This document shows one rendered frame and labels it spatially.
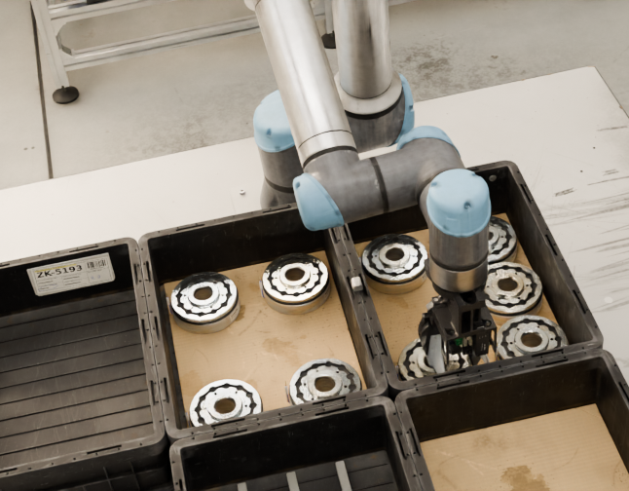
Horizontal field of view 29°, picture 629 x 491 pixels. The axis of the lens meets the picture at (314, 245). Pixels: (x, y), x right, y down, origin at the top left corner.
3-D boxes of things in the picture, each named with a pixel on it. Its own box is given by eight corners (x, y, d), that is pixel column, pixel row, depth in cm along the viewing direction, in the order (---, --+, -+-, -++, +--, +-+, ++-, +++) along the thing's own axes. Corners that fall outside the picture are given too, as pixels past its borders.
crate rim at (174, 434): (139, 245, 188) (136, 234, 187) (328, 207, 191) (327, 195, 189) (169, 452, 160) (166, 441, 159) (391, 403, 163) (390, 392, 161)
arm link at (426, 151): (365, 134, 160) (388, 189, 152) (447, 113, 160) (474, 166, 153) (371, 179, 165) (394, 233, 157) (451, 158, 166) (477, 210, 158)
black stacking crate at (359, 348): (152, 287, 195) (138, 237, 187) (332, 250, 198) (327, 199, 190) (183, 492, 167) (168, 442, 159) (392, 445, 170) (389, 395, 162)
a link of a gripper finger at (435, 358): (429, 401, 170) (441, 357, 164) (417, 370, 174) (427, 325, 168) (450, 399, 171) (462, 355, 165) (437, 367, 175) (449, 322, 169)
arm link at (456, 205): (477, 156, 152) (500, 200, 146) (476, 219, 159) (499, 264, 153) (416, 169, 151) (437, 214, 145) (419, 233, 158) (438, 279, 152)
